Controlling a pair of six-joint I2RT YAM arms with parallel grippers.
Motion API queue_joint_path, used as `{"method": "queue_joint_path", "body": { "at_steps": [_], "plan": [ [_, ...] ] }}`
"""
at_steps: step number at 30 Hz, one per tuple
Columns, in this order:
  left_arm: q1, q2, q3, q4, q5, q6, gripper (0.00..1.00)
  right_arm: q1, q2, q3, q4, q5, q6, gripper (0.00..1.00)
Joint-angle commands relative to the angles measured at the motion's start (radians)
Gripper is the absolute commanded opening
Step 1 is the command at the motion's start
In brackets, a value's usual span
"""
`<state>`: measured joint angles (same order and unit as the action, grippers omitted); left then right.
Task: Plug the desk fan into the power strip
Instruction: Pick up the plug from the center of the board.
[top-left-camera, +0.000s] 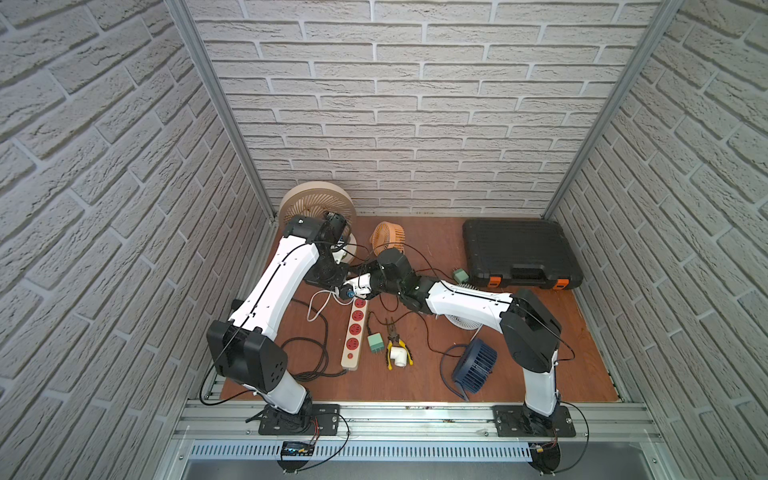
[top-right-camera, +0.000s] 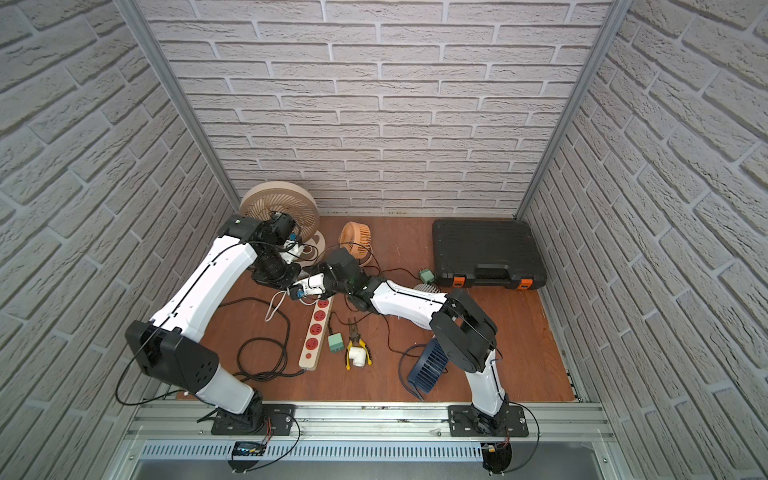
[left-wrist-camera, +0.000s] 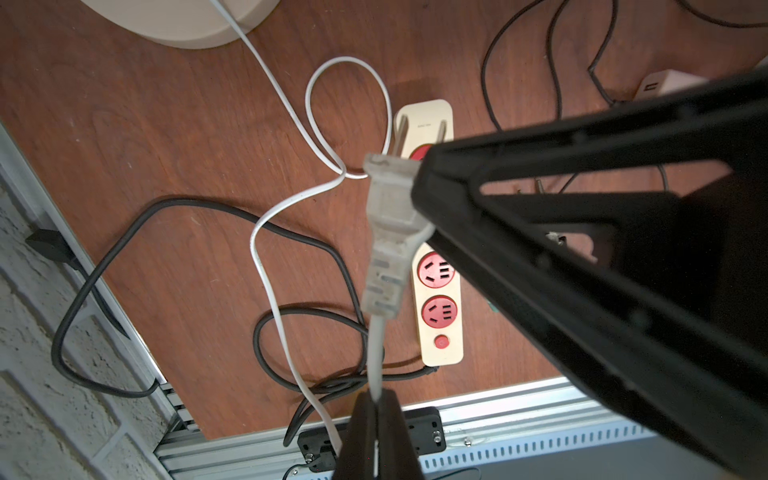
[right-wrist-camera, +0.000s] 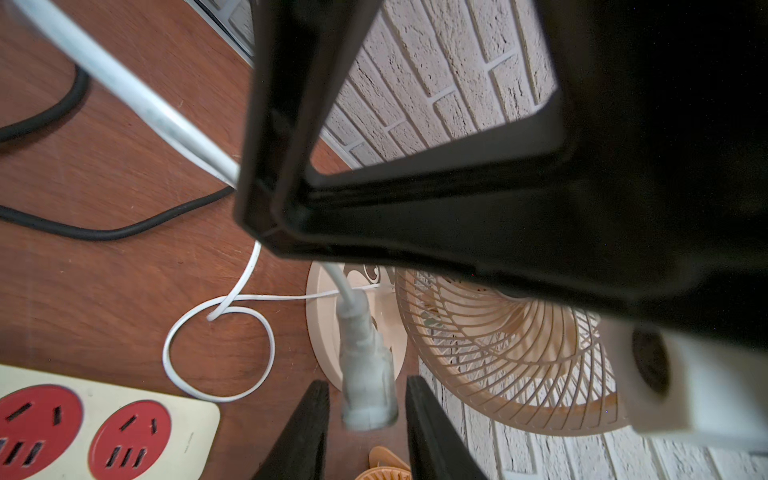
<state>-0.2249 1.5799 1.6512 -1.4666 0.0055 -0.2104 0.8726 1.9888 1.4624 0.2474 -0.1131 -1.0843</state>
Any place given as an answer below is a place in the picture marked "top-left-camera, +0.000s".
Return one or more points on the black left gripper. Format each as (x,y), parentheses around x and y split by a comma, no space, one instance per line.
(327,276)

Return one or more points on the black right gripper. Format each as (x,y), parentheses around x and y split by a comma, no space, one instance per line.
(373,267)

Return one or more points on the green plug adapter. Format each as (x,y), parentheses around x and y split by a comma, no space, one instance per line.
(375,342)

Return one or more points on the beige power strip red sockets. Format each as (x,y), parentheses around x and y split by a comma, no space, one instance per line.
(355,335)

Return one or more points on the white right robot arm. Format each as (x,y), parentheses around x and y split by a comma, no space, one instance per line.
(531,333)

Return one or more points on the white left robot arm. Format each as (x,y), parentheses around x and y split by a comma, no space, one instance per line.
(243,348)

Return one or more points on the small orange desk fan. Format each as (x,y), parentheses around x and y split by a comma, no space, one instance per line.
(387,235)

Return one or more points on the large beige desk fan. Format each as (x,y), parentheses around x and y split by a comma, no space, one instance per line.
(314,199)

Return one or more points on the white plug adapter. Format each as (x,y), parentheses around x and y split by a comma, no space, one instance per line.
(398,357)

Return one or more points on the small white desk fan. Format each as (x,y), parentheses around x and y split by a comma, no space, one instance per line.
(464,323)

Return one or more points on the navy blue desk fan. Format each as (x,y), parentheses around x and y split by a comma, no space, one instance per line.
(474,366)

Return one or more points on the small green adapter by case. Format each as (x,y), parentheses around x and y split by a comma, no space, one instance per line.
(460,276)

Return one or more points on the black plastic tool case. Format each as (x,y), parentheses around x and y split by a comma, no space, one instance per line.
(520,252)

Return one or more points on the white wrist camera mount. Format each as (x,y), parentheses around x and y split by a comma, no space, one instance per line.
(357,287)

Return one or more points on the yellow handled pliers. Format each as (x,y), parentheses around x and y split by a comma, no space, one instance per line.
(394,340)

